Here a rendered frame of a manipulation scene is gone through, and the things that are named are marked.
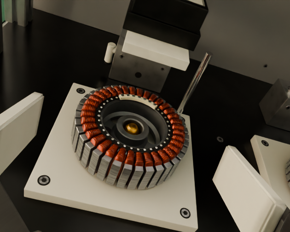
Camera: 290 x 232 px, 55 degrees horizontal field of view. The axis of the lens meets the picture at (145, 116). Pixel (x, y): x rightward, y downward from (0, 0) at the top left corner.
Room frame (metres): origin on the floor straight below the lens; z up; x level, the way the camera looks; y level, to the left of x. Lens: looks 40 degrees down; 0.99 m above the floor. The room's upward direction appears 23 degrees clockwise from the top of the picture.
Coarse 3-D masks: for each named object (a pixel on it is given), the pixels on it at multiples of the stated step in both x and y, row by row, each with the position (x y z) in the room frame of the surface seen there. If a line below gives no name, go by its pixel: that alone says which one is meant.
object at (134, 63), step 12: (120, 36) 0.33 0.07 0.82; (120, 48) 0.31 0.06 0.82; (120, 60) 0.31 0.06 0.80; (132, 60) 0.31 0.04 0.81; (144, 60) 0.32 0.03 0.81; (120, 72) 0.31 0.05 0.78; (132, 72) 0.31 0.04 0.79; (144, 72) 0.32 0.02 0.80; (156, 72) 0.32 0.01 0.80; (168, 72) 0.32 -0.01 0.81; (132, 84) 0.32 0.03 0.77; (144, 84) 0.32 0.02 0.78; (156, 84) 0.32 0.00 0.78
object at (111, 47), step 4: (108, 44) 0.32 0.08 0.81; (112, 44) 0.32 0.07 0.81; (108, 48) 0.32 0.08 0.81; (112, 48) 0.32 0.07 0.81; (108, 52) 0.32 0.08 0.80; (112, 52) 0.32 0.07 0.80; (108, 56) 0.32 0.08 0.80; (112, 56) 0.32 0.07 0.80; (104, 60) 0.32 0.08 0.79; (108, 60) 0.32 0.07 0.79; (108, 64) 0.32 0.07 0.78
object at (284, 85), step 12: (276, 84) 0.40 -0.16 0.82; (288, 84) 0.39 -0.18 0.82; (264, 96) 0.40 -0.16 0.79; (276, 96) 0.38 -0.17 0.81; (288, 96) 0.36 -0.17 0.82; (264, 108) 0.38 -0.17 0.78; (276, 108) 0.36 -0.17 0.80; (288, 108) 0.36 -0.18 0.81; (276, 120) 0.36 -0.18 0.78; (288, 120) 0.36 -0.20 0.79
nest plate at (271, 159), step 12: (252, 144) 0.29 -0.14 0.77; (264, 144) 0.29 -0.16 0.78; (276, 144) 0.30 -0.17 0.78; (264, 156) 0.27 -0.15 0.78; (276, 156) 0.28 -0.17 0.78; (288, 156) 0.29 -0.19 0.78; (264, 168) 0.25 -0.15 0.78; (276, 168) 0.26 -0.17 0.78; (276, 180) 0.24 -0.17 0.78; (276, 192) 0.22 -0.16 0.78; (288, 192) 0.22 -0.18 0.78; (288, 204) 0.21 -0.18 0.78
